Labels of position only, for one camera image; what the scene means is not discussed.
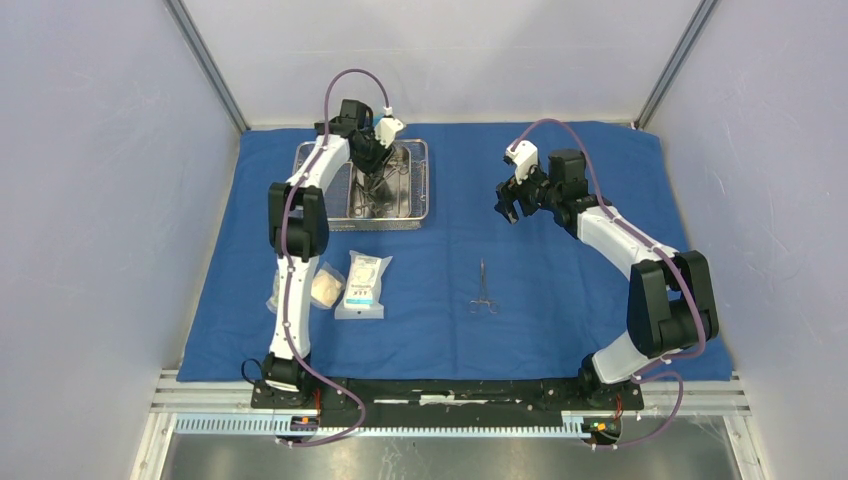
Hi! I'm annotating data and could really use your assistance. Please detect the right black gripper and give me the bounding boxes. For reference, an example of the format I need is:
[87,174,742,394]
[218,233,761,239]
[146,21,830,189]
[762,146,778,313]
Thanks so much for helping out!
[494,158,561,225]

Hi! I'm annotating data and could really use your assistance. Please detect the metal mesh tray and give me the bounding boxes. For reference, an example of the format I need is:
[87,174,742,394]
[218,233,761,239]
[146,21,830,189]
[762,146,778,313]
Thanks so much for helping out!
[287,135,429,232]

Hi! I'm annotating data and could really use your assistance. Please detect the steel hemostat forceps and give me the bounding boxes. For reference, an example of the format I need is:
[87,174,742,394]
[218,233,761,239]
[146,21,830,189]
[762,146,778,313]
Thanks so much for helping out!
[469,258,499,314]

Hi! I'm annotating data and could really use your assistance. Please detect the blue surgical wrap cloth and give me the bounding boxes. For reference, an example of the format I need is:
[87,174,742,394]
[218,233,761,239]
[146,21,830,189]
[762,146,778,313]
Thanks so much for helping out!
[176,120,734,384]

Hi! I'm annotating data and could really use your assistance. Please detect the beige gauze packet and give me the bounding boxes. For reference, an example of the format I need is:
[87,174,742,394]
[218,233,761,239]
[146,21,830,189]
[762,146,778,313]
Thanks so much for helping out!
[310,262,346,310]

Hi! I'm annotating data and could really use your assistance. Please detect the white sterile packet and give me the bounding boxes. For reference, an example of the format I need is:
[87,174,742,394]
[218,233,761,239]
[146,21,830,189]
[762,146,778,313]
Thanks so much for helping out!
[334,250,393,320]

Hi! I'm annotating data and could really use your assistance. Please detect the green sterile packet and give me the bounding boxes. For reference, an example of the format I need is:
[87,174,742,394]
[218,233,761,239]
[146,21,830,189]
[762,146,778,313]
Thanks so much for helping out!
[266,271,279,314]

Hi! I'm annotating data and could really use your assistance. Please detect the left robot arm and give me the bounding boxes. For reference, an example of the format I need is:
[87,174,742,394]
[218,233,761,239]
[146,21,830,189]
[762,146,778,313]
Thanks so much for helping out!
[261,99,405,408]

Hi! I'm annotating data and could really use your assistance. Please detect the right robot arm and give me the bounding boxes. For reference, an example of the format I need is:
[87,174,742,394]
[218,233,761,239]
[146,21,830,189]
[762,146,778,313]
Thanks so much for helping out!
[495,141,719,408]

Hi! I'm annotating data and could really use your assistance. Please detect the steel surgical instruments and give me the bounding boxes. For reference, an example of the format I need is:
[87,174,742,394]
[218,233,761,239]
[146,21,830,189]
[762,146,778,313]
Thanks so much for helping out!
[348,146,411,219]

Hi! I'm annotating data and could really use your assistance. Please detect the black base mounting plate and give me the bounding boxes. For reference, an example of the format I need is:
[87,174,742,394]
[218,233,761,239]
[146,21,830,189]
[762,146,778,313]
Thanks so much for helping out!
[250,378,645,427]

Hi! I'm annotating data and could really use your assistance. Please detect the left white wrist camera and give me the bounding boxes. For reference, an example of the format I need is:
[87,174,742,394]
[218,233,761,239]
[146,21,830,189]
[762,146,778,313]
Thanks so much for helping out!
[374,116,406,148]

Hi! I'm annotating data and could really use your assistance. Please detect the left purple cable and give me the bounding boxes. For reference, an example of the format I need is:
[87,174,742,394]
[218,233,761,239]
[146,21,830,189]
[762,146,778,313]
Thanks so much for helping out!
[276,68,393,450]

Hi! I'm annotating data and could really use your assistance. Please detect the purple cable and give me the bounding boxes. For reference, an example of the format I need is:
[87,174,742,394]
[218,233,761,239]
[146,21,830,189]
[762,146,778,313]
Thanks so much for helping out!
[507,118,708,452]
[276,68,393,450]

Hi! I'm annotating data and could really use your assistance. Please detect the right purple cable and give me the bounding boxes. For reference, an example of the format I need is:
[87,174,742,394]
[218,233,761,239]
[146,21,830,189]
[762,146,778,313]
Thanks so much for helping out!
[507,118,708,452]

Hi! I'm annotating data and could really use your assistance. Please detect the slotted cable duct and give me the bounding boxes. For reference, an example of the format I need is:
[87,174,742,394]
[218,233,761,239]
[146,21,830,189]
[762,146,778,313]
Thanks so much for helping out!
[173,413,590,440]

